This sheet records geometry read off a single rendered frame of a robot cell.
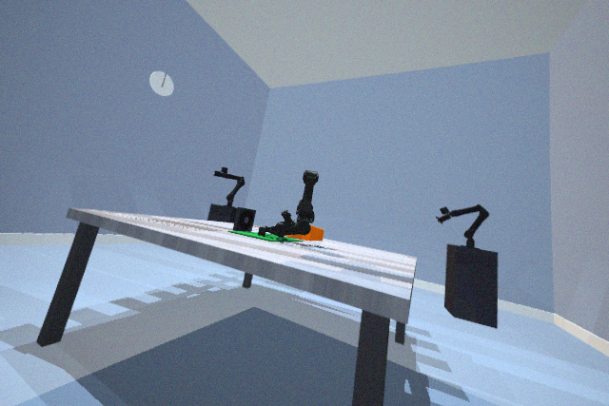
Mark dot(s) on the green circuit board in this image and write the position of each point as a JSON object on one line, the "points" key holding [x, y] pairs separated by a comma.
{"points": [[270, 238]]}

